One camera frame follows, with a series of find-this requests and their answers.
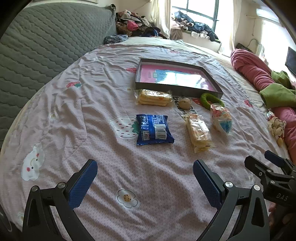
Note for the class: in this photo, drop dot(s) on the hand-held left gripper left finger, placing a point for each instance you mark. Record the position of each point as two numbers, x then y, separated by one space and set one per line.
83 183

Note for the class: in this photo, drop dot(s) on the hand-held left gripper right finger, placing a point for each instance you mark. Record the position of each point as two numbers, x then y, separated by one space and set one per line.
205 183

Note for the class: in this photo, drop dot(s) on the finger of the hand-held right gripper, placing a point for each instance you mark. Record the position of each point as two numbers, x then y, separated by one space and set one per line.
275 158
254 164

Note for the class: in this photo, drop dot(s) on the yellow cracker packet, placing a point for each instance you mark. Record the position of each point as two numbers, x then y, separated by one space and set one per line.
198 132
152 97

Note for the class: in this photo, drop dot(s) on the colourful snack packet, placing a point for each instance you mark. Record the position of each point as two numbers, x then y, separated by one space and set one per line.
220 118

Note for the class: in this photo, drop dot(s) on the blue snack packet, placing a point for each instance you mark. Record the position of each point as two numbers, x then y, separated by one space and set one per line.
150 129

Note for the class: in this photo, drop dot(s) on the small beige ball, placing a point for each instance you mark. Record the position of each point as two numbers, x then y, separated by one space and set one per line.
185 103

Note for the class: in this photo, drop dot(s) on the shallow cardboard box pink inside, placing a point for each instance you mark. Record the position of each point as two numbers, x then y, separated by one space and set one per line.
150 74

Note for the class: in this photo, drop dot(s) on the beige plush toy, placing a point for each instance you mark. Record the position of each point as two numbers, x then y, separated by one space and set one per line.
276 126

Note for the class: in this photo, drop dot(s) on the shiny foil wrapper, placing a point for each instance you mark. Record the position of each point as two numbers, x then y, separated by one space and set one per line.
270 114

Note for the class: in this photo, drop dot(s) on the green blanket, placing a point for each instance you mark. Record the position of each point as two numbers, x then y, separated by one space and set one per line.
277 92

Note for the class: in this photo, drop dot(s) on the pink printed bedsheet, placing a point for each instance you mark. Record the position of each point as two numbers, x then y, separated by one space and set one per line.
104 97

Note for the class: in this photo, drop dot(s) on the pink duvet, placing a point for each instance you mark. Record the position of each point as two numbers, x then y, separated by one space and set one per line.
252 69

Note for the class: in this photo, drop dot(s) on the black monitor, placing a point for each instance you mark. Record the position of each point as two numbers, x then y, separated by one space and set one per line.
291 60

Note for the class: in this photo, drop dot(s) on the dark patterned pouch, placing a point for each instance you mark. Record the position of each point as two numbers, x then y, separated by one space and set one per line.
242 47

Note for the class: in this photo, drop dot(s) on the cream curtain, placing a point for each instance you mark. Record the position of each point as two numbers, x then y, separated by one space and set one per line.
161 16
232 27

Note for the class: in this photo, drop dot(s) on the grey quilted headboard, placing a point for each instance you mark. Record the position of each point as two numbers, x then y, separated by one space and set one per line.
46 46

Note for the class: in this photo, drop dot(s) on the white air conditioner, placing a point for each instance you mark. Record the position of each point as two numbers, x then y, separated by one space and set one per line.
266 14

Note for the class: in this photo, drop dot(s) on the blue patterned cloth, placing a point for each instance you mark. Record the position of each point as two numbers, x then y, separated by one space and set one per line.
115 39

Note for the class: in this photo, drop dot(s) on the heap of dark blue clothes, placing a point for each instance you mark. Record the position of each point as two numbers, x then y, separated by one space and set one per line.
198 27

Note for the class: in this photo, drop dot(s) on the brown cloth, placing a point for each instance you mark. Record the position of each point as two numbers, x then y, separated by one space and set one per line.
176 34

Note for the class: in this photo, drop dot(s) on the pile of mixed clothes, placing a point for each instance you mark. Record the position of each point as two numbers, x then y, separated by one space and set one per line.
134 25

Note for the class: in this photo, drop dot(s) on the dark framed window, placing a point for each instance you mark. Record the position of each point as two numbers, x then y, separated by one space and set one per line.
201 7

